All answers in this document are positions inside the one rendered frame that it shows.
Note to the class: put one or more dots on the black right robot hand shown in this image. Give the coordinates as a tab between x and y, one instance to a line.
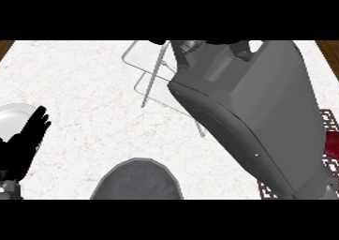
221	41

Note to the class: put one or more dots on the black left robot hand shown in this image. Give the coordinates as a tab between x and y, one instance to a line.
19	153

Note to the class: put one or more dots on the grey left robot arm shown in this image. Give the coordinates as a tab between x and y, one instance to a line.
7	191

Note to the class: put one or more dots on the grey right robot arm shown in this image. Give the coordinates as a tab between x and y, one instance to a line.
268	118

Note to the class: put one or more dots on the brown white patterned placemat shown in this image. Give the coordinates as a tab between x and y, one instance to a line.
332	120

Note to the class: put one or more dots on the dark red squash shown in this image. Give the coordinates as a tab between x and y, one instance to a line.
336	145

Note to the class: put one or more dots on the white plate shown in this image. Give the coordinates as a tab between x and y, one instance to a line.
10	118

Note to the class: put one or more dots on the dark grey round pan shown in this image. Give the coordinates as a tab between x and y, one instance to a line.
137	181

